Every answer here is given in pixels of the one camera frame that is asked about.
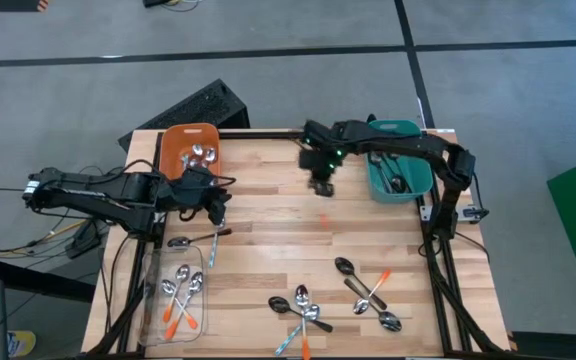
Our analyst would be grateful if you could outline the clear glass dish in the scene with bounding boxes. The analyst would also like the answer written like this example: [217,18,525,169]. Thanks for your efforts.
[140,245,208,347]

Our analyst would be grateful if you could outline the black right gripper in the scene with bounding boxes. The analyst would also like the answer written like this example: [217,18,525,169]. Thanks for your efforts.
[298,149,343,197]

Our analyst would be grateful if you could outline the black perforated case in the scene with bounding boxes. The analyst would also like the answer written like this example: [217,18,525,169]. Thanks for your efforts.
[117,78,252,151]

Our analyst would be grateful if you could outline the orange plastic bin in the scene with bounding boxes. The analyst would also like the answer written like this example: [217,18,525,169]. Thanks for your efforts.
[159,122,223,204]

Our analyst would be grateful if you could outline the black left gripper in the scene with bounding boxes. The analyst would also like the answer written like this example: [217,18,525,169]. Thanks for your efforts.
[167,168,233,226]

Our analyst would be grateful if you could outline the blue and yellow bag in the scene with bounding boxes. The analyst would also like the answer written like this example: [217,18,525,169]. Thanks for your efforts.
[6,329,38,359]

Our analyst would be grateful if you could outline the pile of silver cutlery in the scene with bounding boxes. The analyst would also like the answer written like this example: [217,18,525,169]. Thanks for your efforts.
[267,295,335,334]

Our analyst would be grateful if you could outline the yellow floor cable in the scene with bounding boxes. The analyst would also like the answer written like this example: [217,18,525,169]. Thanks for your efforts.
[0,218,89,256]

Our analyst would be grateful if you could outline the grey bracket box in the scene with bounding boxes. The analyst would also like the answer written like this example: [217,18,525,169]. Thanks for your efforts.
[420,203,490,224]

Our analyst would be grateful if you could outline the black floor device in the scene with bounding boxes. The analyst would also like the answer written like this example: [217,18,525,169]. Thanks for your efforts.
[142,0,202,12]

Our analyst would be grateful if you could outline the teal plastic bin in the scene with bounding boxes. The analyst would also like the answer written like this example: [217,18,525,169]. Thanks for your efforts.
[365,118,435,205]

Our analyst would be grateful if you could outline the hazard-striped black mat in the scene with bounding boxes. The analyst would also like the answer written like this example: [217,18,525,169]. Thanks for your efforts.
[0,0,49,14]

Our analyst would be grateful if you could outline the hazard-striped black block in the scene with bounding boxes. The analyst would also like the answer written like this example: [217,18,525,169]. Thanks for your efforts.
[506,329,576,360]

